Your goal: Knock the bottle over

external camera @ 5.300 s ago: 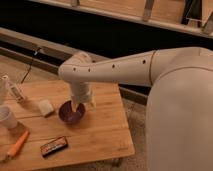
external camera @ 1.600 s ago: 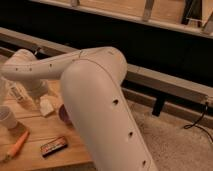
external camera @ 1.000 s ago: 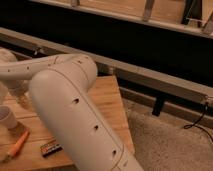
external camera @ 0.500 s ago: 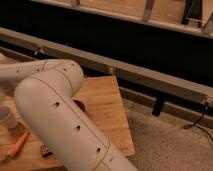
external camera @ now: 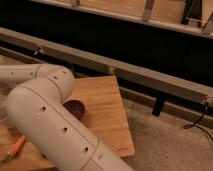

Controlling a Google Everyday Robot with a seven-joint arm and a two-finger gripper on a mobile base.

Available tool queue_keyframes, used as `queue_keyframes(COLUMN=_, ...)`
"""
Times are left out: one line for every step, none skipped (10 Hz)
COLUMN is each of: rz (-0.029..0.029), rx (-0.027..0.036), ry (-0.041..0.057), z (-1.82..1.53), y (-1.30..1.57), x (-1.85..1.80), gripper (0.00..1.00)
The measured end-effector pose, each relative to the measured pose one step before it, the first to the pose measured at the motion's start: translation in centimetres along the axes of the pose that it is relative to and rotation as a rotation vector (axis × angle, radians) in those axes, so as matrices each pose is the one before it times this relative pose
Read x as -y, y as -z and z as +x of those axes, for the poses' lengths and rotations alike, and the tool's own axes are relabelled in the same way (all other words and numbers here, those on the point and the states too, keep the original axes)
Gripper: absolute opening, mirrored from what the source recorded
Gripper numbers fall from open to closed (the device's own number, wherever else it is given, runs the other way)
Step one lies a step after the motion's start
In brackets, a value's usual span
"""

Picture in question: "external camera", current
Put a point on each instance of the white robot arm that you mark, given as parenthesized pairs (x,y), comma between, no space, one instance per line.
(35,107)

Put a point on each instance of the purple bowl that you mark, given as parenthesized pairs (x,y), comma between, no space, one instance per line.
(76,108)

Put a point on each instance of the wooden table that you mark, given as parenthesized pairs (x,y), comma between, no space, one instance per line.
(107,138)

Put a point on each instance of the orange carrot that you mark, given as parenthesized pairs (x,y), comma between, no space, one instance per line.
(15,149)

